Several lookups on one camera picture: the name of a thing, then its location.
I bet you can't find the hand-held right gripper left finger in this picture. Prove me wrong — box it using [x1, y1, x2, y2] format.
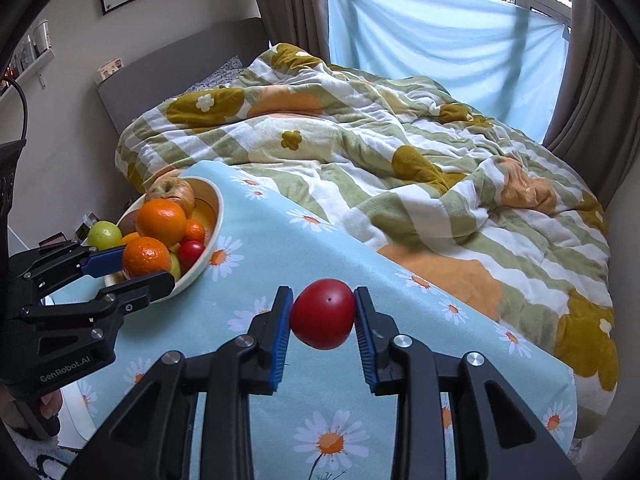
[62, 286, 294, 480]

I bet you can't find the green striped flower blanket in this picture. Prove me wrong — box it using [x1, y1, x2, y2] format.
[115, 42, 618, 441]

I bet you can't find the deep orange orange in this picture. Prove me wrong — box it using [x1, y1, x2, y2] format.
[122, 236, 172, 281]

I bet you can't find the small green fruit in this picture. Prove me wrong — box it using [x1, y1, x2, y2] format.
[87, 221, 123, 251]

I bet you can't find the black cable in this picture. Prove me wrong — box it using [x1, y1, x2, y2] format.
[0, 75, 28, 143]

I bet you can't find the light blue window sheet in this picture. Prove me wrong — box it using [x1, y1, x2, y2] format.
[325, 0, 571, 143]

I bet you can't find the large light orange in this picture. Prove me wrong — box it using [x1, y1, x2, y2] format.
[136, 199, 188, 251]

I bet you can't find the person's left hand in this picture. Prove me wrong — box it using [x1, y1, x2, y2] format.
[37, 389, 64, 419]

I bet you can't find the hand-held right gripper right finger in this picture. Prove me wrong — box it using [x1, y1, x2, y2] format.
[353, 287, 583, 480]

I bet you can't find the grey bed headboard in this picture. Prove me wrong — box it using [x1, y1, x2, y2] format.
[96, 16, 271, 133]

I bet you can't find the small white box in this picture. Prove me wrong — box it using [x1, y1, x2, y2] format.
[97, 59, 125, 81]

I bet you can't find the daisy print tablecloth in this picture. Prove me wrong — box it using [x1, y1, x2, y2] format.
[45, 160, 578, 480]

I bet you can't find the red cherry tomato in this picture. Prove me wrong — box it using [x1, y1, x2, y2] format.
[177, 240, 207, 270]
[290, 278, 357, 351]

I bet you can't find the small dark box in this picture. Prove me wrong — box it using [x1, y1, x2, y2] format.
[75, 212, 98, 240]

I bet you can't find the brown curtain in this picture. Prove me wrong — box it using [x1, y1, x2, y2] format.
[245, 0, 331, 63]
[542, 0, 640, 211]

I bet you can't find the clear jar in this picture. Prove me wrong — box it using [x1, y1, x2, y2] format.
[32, 20, 51, 53]

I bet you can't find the cream oval bowl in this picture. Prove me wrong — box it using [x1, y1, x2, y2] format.
[102, 176, 223, 305]

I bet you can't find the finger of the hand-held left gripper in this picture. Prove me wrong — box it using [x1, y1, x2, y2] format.
[19, 270, 176, 357]
[7, 240, 127, 307]

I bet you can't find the patterned floor rug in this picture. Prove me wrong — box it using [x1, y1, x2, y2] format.
[10, 430, 96, 480]

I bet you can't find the red-yellow apple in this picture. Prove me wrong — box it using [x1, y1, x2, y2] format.
[145, 176, 196, 218]

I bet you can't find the grey patterned pillow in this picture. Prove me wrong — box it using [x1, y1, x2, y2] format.
[182, 55, 251, 96]

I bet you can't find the white wall shelf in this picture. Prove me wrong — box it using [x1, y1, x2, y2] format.
[0, 45, 56, 96]

